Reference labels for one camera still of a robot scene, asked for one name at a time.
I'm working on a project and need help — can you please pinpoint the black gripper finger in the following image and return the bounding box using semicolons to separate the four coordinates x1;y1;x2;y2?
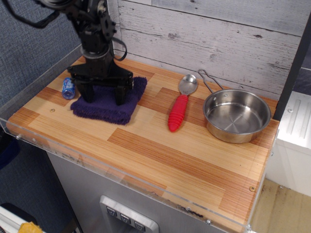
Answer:
115;86;126;106
75;83;94;103

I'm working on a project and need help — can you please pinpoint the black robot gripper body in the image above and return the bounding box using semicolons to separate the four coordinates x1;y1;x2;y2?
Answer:
68;50;134;90

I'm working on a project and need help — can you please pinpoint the purple towel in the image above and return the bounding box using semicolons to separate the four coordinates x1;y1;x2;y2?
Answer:
70;77;147;125

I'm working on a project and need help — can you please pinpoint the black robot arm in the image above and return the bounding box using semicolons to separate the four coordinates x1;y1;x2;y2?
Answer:
40;0;134;105

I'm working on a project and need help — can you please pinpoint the small blue can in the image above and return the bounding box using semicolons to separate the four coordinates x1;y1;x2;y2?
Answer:
62;77;75;100

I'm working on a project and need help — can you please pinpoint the silver toy fridge cabinet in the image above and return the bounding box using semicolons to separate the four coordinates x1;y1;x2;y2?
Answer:
48;153;247;233

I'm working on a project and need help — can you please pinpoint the stainless steel pot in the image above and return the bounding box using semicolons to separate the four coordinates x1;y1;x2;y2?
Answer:
198;69;271;144

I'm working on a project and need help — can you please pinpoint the silver dispenser button panel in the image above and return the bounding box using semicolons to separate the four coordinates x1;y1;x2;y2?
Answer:
100;195;159;233

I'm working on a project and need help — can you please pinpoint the white side cabinet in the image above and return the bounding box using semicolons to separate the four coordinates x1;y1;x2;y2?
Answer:
266;91;311;196

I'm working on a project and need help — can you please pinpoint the dark grey left post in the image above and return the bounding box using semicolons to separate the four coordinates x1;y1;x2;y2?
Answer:
104;0;115;56

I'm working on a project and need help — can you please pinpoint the dark grey post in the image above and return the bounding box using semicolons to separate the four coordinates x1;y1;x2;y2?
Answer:
273;15;311;121
104;0;115;56

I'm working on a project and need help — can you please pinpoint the red handled metal spoon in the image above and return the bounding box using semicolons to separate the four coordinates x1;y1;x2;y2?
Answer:
168;74;197;133

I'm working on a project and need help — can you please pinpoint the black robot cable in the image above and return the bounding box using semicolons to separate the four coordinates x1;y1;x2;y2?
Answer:
2;0;128;61

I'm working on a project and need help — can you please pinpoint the clear acrylic guard rail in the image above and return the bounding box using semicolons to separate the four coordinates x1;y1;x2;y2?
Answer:
0;51;279;233

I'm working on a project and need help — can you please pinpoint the dark grey right post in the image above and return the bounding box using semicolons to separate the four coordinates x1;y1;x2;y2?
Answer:
273;15;311;121

